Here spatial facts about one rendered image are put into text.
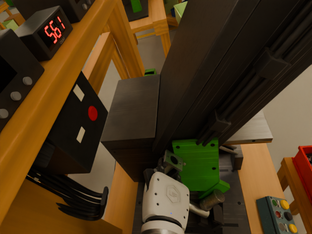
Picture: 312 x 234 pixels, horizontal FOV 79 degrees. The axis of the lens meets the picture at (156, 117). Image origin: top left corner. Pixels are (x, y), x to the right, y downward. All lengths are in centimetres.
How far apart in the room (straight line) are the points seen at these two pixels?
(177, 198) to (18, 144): 31
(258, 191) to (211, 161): 34
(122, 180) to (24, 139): 70
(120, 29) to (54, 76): 83
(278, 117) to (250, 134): 158
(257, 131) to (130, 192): 57
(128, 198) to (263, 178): 55
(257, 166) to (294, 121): 141
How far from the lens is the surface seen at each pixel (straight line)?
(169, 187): 45
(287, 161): 105
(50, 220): 52
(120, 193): 93
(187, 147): 50
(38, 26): 41
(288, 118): 227
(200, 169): 56
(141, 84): 74
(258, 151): 92
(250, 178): 86
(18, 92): 33
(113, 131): 62
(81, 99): 42
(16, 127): 30
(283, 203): 81
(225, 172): 86
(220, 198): 62
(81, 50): 43
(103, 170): 212
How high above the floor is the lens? 169
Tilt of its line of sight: 48 degrees down
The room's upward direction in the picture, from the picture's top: 20 degrees counter-clockwise
